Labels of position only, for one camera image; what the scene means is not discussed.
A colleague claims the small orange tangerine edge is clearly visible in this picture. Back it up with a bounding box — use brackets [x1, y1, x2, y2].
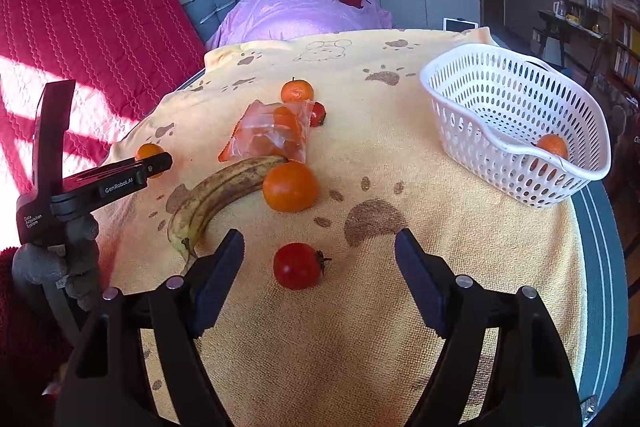
[134, 143, 166, 179]

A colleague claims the spotted ripe banana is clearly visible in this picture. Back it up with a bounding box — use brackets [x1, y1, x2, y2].
[167, 156, 288, 265]

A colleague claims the large orange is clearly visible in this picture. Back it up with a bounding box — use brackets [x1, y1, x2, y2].
[262, 161, 320, 212]

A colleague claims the orange plastic bag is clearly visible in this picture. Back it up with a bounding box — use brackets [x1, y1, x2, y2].
[218, 100, 314, 164]

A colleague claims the small orange tangerine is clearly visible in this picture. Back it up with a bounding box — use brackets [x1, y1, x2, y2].
[536, 133, 568, 159]

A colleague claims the small red tomato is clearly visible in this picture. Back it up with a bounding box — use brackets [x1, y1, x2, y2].
[310, 102, 326, 128]

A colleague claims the grey gloved left hand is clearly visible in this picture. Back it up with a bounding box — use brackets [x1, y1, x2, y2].
[11, 215, 100, 313]

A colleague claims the grey blue bed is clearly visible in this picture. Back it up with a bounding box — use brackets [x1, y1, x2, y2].
[182, 0, 628, 411]

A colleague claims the red quilted mattress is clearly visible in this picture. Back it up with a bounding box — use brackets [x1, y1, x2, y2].
[1, 0, 204, 247]

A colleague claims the yellow paw print blanket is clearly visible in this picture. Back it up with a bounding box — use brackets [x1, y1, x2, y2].
[96, 28, 586, 426]

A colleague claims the white plastic basket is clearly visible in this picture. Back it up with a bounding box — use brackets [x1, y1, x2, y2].
[420, 43, 612, 208]

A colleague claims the purple duvet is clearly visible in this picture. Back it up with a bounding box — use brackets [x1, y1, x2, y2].
[205, 0, 393, 50]

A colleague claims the wooden bookshelf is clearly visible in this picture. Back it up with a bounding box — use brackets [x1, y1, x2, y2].
[608, 0, 640, 100]

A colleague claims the dark wooden desk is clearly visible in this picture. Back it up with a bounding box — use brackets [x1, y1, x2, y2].
[535, 10, 608, 75]

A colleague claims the white tablet on stand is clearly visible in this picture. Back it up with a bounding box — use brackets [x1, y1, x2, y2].
[442, 17, 478, 32]

